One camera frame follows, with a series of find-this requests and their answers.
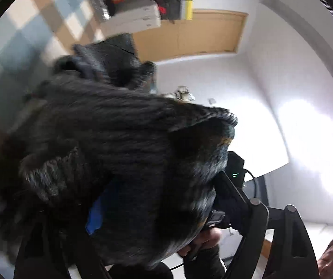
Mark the person's right hand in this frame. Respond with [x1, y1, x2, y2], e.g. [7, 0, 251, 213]
[178, 228, 222, 258]

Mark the grey knitted sweater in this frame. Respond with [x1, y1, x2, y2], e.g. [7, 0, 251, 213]
[0, 33, 238, 271]

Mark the yellow box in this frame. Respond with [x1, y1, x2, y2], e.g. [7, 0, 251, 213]
[178, 0, 194, 21]

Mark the person's right forearm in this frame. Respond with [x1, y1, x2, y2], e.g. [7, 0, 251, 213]
[184, 246, 228, 279]

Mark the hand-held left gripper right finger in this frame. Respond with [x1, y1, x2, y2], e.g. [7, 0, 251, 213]
[213, 171, 319, 279]

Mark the black shoe box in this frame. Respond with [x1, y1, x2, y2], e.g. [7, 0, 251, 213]
[154, 0, 184, 21]

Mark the wooden wardrobe door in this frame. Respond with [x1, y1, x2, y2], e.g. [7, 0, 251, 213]
[132, 10, 248, 63]

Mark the silver suitcase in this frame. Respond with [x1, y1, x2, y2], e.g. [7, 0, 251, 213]
[81, 0, 111, 24]

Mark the checked bed sheet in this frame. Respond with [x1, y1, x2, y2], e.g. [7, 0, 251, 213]
[0, 0, 106, 117]

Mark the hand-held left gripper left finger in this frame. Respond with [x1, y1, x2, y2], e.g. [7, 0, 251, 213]
[14, 195, 109, 279]

